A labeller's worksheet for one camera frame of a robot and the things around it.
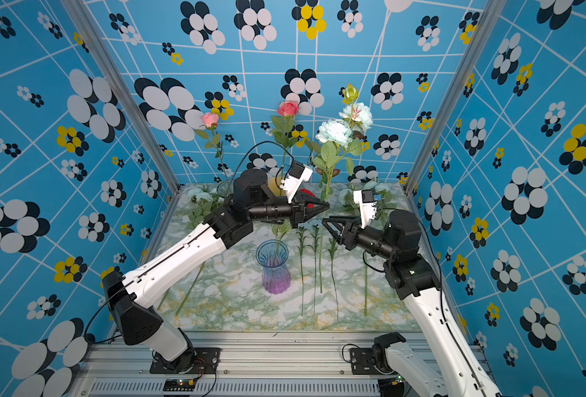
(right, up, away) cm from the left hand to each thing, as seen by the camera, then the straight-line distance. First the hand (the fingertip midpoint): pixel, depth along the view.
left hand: (331, 203), depth 59 cm
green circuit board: (-43, -53, +13) cm, 70 cm away
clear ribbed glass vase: (-36, +7, +33) cm, 50 cm away
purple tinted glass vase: (-16, -16, +14) cm, 27 cm away
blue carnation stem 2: (-1, -13, +40) cm, 42 cm away
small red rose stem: (-14, -9, +16) cm, 23 cm away
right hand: (0, -4, +4) cm, 6 cm away
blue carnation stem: (-7, -13, +40) cm, 43 cm away
